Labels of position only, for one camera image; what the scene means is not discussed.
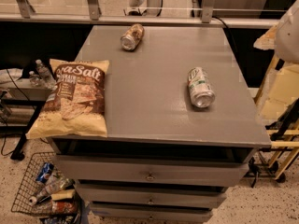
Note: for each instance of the yellow sponge in basket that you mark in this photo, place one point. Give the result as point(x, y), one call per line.
point(63, 194)

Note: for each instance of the black side table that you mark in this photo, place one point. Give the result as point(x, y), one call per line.
point(21, 102)

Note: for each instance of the wire mesh basket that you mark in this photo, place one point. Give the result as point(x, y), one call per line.
point(30, 187)

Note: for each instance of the grey drawer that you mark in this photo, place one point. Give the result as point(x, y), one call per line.
point(150, 196)
point(217, 174)
point(150, 212)

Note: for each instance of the bottom grey drawer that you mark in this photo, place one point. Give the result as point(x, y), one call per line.
point(150, 212)

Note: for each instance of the clear water bottle tall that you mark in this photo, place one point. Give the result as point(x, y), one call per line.
point(45, 74)

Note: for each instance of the clear water bottle small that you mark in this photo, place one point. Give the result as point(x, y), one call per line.
point(35, 79)

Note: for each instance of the blue pepsi can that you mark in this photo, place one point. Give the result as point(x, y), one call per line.
point(45, 172)

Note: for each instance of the top grey drawer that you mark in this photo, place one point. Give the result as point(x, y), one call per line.
point(217, 174)

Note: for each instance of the middle grey drawer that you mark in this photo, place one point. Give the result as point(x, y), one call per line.
point(150, 196)

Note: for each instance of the grey drawer cabinet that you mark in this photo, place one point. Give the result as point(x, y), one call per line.
point(149, 112)

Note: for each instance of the green white 7up can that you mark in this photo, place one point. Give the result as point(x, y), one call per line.
point(200, 90)

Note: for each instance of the metal railing frame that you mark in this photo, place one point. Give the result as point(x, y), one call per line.
point(236, 13)

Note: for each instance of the brown soda can lying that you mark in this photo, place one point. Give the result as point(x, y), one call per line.
point(132, 37)

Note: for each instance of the sea salt chips bag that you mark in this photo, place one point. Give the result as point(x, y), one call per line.
point(76, 105)

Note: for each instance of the red snack packet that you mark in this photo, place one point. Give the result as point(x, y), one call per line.
point(61, 207)

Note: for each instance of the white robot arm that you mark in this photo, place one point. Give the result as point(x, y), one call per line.
point(287, 35)

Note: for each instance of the plastic bottle in basket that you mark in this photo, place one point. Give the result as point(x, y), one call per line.
point(49, 189)

